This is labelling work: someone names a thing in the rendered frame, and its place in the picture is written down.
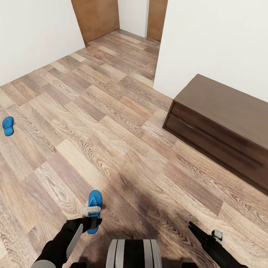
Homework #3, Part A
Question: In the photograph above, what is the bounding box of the robot trunk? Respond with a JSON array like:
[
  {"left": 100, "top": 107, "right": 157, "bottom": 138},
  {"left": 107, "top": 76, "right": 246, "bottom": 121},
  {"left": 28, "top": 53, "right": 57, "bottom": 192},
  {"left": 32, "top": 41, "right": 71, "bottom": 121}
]
[{"left": 106, "top": 239, "right": 162, "bottom": 268}]

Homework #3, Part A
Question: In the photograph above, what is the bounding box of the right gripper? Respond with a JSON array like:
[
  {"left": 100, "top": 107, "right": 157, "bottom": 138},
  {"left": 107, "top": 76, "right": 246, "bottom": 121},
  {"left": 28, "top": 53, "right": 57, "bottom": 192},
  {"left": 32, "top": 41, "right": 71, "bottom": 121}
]
[{"left": 189, "top": 222, "right": 235, "bottom": 268}]

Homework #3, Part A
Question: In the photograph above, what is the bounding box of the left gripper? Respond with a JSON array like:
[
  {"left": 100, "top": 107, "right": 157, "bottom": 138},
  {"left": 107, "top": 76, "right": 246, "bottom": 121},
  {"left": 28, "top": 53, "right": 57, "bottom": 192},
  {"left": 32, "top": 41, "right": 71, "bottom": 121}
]
[{"left": 83, "top": 216, "right": 102, "bottom": 231}]

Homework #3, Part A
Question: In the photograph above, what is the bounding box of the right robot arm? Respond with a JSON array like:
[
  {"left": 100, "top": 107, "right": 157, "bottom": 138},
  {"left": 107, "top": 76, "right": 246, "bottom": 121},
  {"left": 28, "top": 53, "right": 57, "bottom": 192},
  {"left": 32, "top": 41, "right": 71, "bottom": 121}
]
[{"left": 189, "top": 222, "right": 248, "bottom": 268}]

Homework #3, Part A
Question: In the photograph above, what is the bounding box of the sandal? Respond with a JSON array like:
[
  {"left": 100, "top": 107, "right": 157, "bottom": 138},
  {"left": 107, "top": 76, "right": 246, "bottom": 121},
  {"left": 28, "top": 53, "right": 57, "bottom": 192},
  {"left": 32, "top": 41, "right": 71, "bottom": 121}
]
[
  {"left": 2, "top": 117, "right": 14, "bottom": 136},
  {"left": 87, "top": 190, "right": 102, "bottom": 234}
]

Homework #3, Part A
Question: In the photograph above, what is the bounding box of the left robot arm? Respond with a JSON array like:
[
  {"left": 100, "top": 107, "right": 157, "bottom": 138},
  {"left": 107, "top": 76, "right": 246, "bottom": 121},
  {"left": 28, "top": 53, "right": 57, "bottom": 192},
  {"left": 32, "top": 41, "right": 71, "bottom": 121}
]
[{"left": 31, "top": 206, "right": 102, "bottom": 268}]

